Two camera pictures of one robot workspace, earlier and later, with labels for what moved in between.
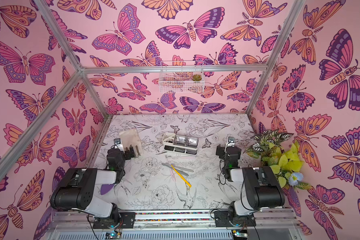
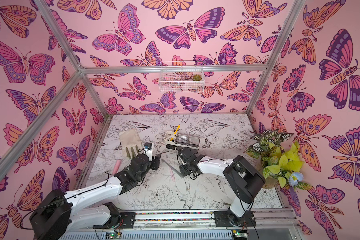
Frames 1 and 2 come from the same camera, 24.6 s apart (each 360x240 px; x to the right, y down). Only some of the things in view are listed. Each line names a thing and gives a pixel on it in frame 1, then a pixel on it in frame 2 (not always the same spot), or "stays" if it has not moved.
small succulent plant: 196,77 stays
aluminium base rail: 179,225 stays
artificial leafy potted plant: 285,160 stays
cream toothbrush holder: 179,143 stays
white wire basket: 175,77 stays
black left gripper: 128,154 → 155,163
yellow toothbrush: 183,178 → 175,132
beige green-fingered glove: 131,143 stays
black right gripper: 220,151 → 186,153
